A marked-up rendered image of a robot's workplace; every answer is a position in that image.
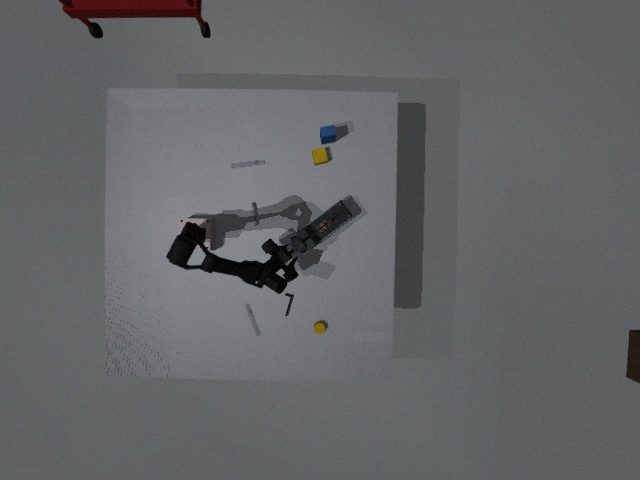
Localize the yellow cube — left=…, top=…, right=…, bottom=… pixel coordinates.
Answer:
left=312, top=147, right=328, bottom=165

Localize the blue block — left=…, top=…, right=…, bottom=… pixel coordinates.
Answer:
left=320, top=125, right=337, bottom=144

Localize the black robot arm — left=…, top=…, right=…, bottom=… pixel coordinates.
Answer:
left=167, top=222, right=292, bottom=294

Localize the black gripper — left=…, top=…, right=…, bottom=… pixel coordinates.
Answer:
left=261, top=239, right=298, bottom=282

